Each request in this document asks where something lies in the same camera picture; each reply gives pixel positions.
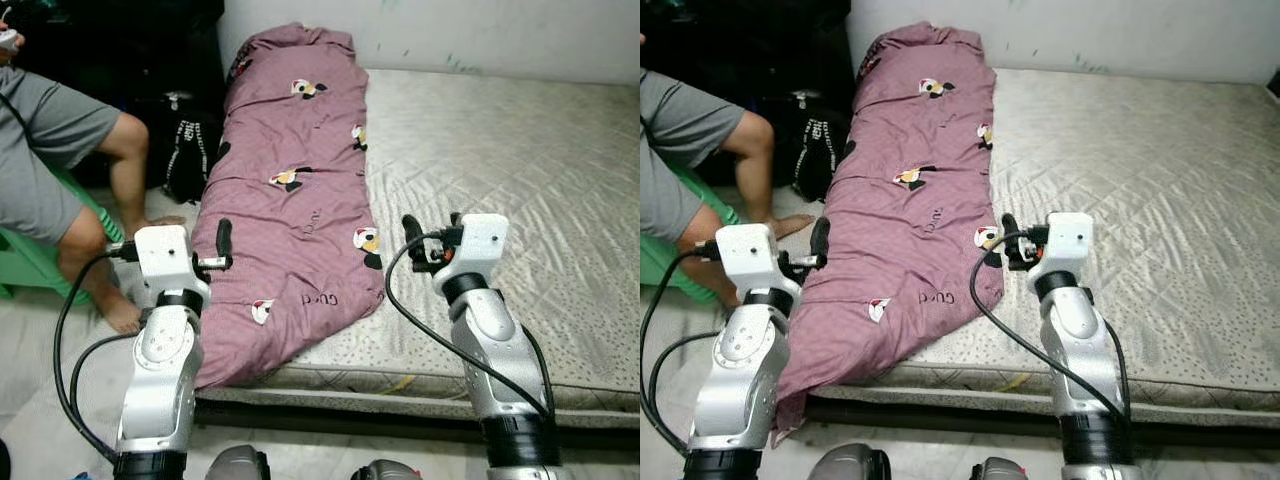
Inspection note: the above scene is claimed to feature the pink quilt with bird print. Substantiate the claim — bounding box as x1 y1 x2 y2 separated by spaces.
190 22 386 391
775 22 1006 446

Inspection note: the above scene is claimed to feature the black bag with white print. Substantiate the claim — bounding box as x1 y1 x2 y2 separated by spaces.
785 90 851 201
160 90 226 204

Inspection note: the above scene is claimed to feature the grey quilted mattress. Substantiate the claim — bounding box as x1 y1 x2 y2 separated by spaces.
810 68 1280 426
200 68 641 416

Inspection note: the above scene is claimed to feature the green plastic stool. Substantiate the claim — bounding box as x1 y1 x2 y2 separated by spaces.
0 165 126 301
640 160 746 306

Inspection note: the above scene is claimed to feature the person in grey shorts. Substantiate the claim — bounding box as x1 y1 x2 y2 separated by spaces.
640 35 816 306
0 20 186 336

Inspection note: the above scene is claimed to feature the grey left robot foot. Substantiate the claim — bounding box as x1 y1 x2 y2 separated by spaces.
810 443 891 480
205 445 271 480

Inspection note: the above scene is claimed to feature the grey robot foot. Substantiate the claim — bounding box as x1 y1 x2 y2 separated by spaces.
810 443 891 480
970 457 1031 480
205 445 271 480
350 460 423 480

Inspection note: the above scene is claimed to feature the grey right robot foot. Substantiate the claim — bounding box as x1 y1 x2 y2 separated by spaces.
350 460 423 480
970 457 1031 480

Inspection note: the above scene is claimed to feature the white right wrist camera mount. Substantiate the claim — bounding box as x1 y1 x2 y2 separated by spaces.
435 213 509 291
1030 212 1094 281

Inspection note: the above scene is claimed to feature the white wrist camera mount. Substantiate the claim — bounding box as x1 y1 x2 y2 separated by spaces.
715 223 796 296
133 225 211 296
1030 212 1094 281
435 213 509 291

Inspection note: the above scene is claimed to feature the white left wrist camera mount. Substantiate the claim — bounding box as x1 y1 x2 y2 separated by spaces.
133 225 211 296
715 223 796 296

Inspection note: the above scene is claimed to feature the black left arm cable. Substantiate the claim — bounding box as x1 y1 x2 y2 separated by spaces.
640 240 726 456
52 240 151 466

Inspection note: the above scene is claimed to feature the dark bed frame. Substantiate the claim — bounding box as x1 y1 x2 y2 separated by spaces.
805 398 1280 451
195 398 641 446

